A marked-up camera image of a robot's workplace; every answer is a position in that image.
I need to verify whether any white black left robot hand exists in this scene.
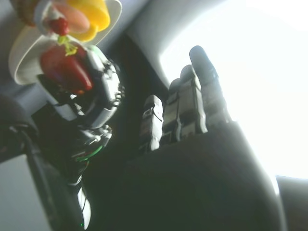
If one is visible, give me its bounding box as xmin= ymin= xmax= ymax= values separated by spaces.
xmin=0 ymin=45 xmax=287 ymax=231

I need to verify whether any dark red toy apple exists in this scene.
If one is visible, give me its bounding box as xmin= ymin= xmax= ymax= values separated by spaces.
xmin=39 ymin=45 xmax=94 ymax=95

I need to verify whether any toy cupcake with fruit topping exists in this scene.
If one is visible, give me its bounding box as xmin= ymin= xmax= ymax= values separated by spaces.
xmin=13 ymin=0 xmax=111 ymax=57

